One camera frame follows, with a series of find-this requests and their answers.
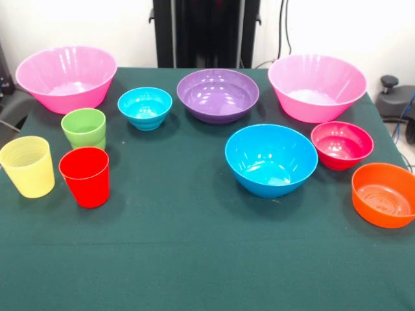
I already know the purple bowl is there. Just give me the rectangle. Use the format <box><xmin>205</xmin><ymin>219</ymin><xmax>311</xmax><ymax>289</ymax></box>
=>
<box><xmin>176</xmin><ymin>68</ymin><xmax>260</xmax><ymax>125</ymax></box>

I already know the large blue bowl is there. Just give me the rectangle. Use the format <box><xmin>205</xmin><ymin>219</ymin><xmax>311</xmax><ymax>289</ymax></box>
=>
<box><xmin>224</xmin><ymin>123</ymin><xmax>319</xmax><ymax>199</ymax></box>

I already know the small blue bowl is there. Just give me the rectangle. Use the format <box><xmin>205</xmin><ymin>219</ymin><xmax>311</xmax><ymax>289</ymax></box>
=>
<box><xmin>117</xmin><ymin>86</ymin><xmax>173</xmax><ymax>132</ymax></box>

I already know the dark green tablecloth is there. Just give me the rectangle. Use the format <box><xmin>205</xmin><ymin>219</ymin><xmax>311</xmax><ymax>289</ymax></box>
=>
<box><xmin>0</xmin><ymin>67</ymin><xmax>415</xmax><ymax>311</ymax></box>

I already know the large pink bowl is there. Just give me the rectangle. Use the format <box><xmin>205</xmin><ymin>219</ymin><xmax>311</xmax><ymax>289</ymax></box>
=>
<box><xmin>267</xmin><ymin>53</ymin><xmax>368</xmax><ymax>124</ymax></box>
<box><xmin>15</xmin><ymin>45</ymin><xmax>118</xmax><ymax>115</ymax></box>

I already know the red cup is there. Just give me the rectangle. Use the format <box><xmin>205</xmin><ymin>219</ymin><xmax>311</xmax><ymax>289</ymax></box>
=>
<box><xmin>58</xmin><ymin>146</ymin><xmax>110</xmax><ymax>209</ymax></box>

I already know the green cup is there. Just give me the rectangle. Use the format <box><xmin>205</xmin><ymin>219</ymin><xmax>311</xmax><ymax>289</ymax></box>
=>
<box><xmin>60</xmin><ymin>108</ymin><xmax>107</xmax><ymax>152</ymax></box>

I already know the crimson bowl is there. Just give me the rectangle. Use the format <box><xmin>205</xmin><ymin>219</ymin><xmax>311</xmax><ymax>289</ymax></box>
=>
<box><xmin>311</xmin><ymin>121</ymin><xmax>375</xmax><ymax>171</ymax></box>

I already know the orange bowl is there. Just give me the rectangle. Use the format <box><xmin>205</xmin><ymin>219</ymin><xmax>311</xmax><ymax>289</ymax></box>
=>
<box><xmin>351</xmin><ymin>162</ymin><xmax>415</xmax><ymax>229</ymax></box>

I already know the yellow cup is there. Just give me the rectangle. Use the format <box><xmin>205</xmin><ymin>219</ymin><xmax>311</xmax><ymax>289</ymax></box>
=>
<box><xmin>0</xmin><ymin>135</ymin><xmax>56</xmax><ymax>199</ymax></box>

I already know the black rounded floor base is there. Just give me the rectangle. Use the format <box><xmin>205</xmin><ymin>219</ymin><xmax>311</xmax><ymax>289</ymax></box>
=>
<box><xmin>375</xmin><ymin>75</ymin><xmax>415</xmax><ymax>145</ymax></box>

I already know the dark grey chair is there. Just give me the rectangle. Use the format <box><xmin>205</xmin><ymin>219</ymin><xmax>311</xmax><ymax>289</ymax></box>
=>
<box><xmin>0</xmin><ymin>41</ymin><xmax>35</xmax><ymax>137</ymax></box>

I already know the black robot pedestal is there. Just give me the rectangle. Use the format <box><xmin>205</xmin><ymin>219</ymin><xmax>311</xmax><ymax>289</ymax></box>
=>
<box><xmin>148</xmin><ymin>0</ymin><xmax>263</xmax><ymax>69</ymax></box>

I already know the black hanging cable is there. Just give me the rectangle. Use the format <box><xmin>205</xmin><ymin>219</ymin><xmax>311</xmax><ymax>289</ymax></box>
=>
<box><xmin>277</xmin><ymin>0</ymin><xmax>293</xmax><ymax>64</ymax></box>

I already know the blue cable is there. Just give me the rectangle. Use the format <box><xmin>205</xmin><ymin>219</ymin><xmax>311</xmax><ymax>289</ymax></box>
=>
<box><xmin>391</xmin><ymin>92</ymin><xmax>415</xmax><ymax>145</ymax></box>

